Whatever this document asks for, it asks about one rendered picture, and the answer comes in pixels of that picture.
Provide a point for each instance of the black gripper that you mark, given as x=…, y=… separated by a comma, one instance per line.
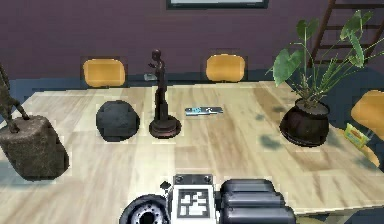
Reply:
x=146, y=211

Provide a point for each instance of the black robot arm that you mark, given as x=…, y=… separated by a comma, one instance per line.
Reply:
x=233, y=203

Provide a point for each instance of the dark brown figure statue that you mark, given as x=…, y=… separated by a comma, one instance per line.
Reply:
x=161, y=100

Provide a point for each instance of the brown statue on rough block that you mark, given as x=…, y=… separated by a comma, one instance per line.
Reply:
x=31, y=146

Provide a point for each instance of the light wooden table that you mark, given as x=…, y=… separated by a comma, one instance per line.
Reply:
x=200, y=156

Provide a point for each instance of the black round ball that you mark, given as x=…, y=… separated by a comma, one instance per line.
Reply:
x=117, y=120

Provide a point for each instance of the blue grey remote control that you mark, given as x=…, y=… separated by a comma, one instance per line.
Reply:
x=204, y=110

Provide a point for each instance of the orange chair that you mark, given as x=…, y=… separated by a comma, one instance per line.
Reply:
x=370, y=111
x=225, y=67
x=104, y=72

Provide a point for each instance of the green plant in dark pot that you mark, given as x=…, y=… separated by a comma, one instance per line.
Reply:
x=308, y=100

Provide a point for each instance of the yellow green box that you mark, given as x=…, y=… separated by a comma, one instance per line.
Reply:
x=356, y=135

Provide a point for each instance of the brown wooden ladder shelf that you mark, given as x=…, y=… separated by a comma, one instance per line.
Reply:
x=346, y=31

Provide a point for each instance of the framed wall picture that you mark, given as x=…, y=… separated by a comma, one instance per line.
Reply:
x=217, y=3

